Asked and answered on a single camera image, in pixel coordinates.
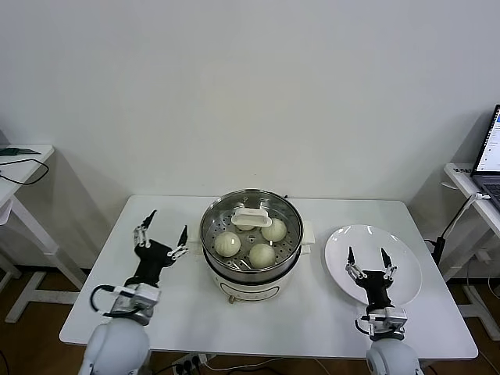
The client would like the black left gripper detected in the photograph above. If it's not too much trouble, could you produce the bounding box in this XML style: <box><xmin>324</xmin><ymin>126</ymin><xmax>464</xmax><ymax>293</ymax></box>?
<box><xmin>127</xmin><ymin>209</ymin><xmax>189</xmax><ymax>288</ymax></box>

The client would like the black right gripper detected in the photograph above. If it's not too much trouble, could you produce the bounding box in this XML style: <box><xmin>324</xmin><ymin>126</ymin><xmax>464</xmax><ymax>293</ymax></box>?
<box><xmin>345</xmin><ymin>245</ymin><xmax>398</xmax><ymax>309</ymax></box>

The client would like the round glass pot lid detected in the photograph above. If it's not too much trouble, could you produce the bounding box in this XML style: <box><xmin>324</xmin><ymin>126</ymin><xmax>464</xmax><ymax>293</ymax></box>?
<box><xmin>201</xmin><ymin>189</ymin><xmax>305</xmax><ymax>270</ymax></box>

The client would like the stainless steel steamer basket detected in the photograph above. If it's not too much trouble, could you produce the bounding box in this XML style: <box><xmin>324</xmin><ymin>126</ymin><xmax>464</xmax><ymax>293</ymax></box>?
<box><xmin>190</xmin><ymin>188</ymin><xmax>317</xmax><ymax>274</ymax></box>

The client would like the white round plate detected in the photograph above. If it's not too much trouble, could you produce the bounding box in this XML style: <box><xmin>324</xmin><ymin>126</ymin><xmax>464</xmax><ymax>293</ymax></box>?
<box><xmin>326</xmin><ymin>224</ymin><xmax>425</xmax><ymax>309</ymax></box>

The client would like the black power adapter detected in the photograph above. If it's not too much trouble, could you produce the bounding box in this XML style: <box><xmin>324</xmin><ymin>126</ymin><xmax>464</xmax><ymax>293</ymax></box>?
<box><xmin>434</xmin><ymin>236</ymin><xmax>448</xmax><ymax>263</ymax></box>

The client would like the white electric cooker base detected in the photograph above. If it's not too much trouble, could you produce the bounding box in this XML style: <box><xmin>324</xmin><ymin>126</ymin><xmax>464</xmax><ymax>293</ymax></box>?
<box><xmin>194</xmin><ymin>218</ymin><xmax>317</xmax><ymax>305</ymax></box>

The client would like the white power strip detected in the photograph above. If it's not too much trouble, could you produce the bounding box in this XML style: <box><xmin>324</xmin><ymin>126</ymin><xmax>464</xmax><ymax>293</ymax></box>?
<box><xmin>171</xmin><ymin>353</ymin><xmax>208</xmax><ymax>372</ymax></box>

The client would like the open laptop computer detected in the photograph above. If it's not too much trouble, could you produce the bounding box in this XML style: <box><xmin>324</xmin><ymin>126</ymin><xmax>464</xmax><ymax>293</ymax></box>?
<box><xmin>471</xmin><ymin>104</ymin><xmax>500</xmax><ymax>210</ymax></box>

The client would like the green flat item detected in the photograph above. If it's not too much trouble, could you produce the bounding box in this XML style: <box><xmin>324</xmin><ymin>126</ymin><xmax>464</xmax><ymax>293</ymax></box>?
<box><xmin>0</xmin><ymin>146</ymin><xmax>42</xmax><ymax>156</ymax></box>

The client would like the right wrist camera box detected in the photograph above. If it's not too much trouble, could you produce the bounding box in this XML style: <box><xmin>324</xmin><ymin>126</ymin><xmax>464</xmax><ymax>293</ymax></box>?
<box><xmin>355</xmin><ymin>306</ymin><xmax>407</xmax><ymax>337</ymax></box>

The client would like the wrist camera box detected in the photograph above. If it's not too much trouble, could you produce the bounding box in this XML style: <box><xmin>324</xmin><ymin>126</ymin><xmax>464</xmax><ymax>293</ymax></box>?
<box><xmin>90</xmin><ymin>283</ymin><xmax>162</xmax><ymax>325</ymax></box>
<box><xmin>355</xmin><ymin>306</ymin><xmax>407</xmax><ymax>337</ymax></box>

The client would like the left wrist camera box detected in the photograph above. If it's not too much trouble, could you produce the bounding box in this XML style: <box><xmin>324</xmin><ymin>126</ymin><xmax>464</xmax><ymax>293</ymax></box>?
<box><xmin>90</xmin><ymin>283</ymin><xmax>162</xmax><ymax>325</ymax></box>

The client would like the white laptop charging cable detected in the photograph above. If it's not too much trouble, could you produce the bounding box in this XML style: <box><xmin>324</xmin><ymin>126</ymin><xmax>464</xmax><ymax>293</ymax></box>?
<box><xmin>445</xmin><ymin>192</ymin><xmax>492</xmax><ymax>239</ymax></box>

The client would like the black cable on desk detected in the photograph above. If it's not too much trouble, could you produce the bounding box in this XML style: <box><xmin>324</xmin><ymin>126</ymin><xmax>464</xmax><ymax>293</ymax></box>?
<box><xmin>0</xmin><ymin>157</ymin><xmax>51</xmax><ymax>184</ymax></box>

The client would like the white desk with cable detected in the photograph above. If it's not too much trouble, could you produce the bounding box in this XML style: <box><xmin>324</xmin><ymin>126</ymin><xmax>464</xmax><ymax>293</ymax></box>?
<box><xmin>0</xmin><ymin>143</ymin><xmax>89</xmax><ymax>323</ymax></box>

